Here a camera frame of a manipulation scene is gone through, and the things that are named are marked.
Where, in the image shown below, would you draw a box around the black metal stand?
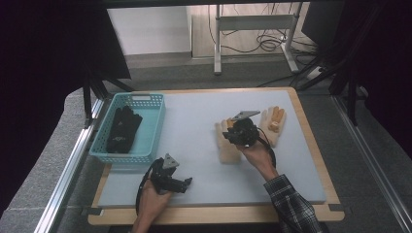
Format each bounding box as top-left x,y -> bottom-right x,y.
297,3 -> 362,127

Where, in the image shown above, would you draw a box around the left hand-held gripper cable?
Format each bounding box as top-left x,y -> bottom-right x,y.
135,157 -> 161,215

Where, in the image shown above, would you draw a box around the dark curtain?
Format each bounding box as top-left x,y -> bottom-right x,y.
324,0 -> 412,161
0,0 -> 131,216

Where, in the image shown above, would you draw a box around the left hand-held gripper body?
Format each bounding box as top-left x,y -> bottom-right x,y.
151,152 -> 180,195

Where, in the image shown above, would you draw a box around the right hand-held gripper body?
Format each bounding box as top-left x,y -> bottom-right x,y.
230,111 -> 261,148

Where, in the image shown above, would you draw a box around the white power strip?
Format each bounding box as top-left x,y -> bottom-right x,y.
305,65 -> 324,82

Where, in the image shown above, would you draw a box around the beige glove with orange bear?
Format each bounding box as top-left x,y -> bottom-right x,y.
257,105 -> 288,149
215,117 -> 243,165

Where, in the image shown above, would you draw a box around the white panel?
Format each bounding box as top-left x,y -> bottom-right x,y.
106,6 -> 192,56

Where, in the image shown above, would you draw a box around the turquoise plastic basket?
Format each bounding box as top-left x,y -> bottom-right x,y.
89,92 -> 167,164

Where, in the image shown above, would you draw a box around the person's left hand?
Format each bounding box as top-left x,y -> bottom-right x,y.
135,181 -> 173,226

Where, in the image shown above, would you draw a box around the black glove with logo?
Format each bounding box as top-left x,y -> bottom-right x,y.
106,105 -> 140,154

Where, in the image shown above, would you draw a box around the person's right hand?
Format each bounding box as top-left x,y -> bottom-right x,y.
236,142 -> 280,183

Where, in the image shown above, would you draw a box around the wooden table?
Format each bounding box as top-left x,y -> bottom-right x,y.
87,86 -> 345,226

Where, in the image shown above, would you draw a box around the white metal desk frame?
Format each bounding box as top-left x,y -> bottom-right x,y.
213,3 -> 300,76

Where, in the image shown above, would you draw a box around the black tripod stand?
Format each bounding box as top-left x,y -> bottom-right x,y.
82,69 -> 134,129

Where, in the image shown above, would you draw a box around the grey foam mat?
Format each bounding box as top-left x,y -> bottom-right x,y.
97,89 -> 327,208

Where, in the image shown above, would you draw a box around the right hand-held gripper cable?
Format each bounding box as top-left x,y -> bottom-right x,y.
256,126 -> 277,169

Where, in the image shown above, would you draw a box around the aluminium rail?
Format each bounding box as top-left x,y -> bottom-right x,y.
330,94 -> 412,233
33,97 -> 112,233

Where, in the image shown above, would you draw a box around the black cables on floor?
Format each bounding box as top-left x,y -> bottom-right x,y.
207,3 -> 320,56

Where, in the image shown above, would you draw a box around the hand-held gripper cable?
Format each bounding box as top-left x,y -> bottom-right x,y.
135,157 -> 161,215
256,126 -> 277,169

